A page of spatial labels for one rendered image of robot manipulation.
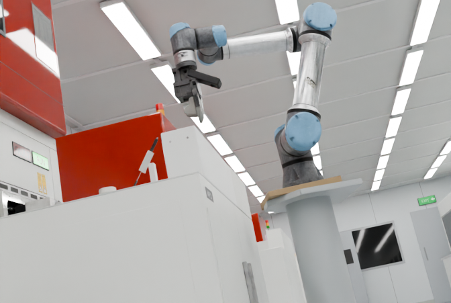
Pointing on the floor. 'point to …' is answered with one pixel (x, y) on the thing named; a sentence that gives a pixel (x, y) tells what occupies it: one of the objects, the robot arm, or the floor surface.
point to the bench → (446, 230)
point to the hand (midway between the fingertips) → (202, 119)
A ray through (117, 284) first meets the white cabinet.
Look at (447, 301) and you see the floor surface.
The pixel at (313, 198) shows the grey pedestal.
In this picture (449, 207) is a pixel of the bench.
